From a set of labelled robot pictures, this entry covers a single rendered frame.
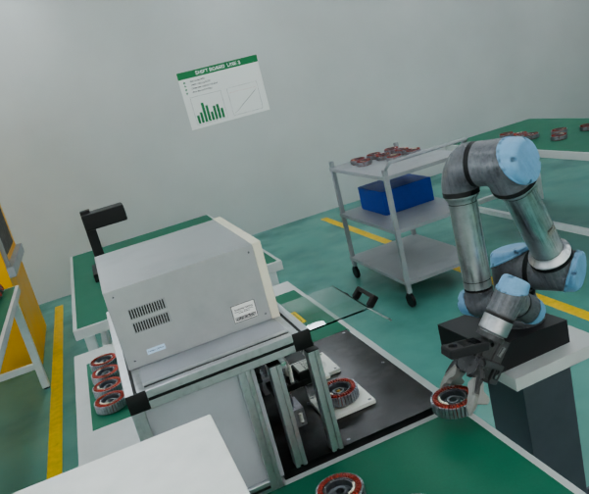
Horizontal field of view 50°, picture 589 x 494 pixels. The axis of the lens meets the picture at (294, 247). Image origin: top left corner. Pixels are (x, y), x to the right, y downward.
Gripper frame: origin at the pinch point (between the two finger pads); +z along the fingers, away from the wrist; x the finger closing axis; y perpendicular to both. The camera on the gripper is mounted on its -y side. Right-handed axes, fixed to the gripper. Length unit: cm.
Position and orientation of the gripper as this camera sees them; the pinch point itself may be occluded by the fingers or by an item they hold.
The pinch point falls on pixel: (451, 403)
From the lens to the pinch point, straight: 169.2
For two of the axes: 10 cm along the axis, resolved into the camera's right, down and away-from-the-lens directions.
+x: -3.3, -1.9, 9.2
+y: 8.5, 3.7, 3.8
